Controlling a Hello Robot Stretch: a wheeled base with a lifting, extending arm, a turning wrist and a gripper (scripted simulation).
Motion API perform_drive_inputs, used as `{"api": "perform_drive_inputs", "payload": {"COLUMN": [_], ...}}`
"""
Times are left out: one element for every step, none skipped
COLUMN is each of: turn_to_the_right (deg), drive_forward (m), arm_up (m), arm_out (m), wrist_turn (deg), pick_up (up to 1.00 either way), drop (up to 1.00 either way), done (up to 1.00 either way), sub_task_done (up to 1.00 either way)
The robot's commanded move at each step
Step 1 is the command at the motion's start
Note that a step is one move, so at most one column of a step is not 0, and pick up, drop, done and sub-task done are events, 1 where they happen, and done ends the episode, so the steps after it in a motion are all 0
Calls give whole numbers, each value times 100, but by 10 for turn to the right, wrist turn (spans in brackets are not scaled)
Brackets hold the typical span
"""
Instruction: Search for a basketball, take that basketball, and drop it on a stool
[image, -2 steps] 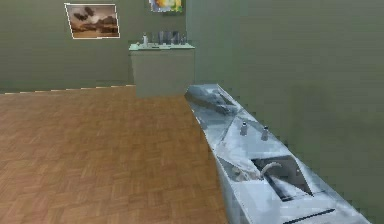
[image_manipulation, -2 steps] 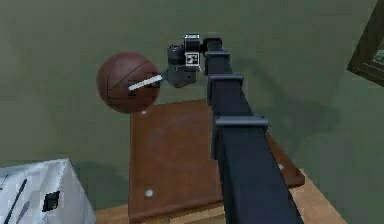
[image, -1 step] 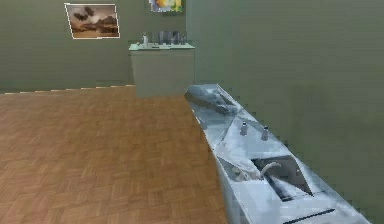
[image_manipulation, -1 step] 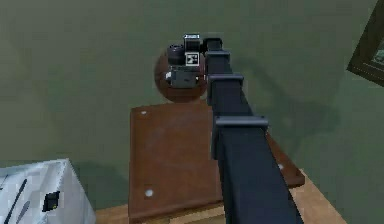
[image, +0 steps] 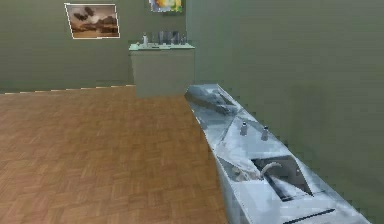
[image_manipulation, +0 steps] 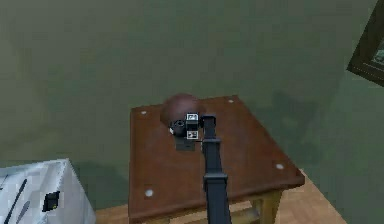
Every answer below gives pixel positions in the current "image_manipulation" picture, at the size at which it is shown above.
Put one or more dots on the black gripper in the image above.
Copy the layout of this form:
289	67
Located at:
178	127

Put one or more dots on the brown basketball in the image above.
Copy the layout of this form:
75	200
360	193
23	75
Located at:
178	107

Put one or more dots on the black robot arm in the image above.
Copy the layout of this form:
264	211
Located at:
213	173

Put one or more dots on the brown wooden stool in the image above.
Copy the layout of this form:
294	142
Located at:
160	173

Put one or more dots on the white cabinet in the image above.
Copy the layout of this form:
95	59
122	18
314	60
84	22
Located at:
63	196

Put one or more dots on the small black box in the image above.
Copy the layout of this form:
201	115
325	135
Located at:
51	201

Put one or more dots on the grey pen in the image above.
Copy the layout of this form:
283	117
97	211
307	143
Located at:
23	211

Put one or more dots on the black pen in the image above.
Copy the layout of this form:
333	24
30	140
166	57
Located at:
16	201

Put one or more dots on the dark framed wall picture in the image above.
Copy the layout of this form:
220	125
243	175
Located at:
370	50

